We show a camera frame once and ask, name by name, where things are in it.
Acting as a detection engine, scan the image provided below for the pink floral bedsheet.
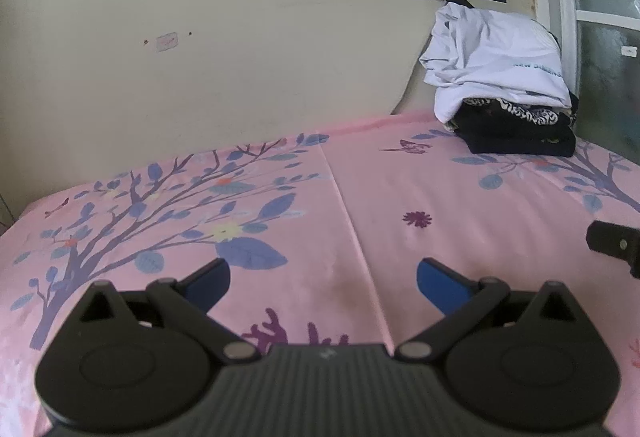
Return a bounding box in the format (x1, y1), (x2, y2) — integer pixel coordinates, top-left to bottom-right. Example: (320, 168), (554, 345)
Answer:
(1, 114), (639, 436)

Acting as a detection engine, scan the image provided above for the black folded garment bottom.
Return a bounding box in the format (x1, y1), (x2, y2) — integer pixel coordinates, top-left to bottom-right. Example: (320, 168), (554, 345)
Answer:
(454, 116), (576, 157)

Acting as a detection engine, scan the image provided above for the black patterned folded garment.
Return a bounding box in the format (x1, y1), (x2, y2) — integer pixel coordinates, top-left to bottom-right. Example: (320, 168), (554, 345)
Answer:
(450, 98), (575, 131)

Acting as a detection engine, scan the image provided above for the white window frame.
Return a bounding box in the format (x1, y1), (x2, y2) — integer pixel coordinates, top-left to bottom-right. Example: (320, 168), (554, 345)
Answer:
(536, 0), (639, 158)

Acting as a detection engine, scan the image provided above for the white t-shirt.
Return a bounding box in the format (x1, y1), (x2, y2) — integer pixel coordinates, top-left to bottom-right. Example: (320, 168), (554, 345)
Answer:
(420, 4), (572, 123)

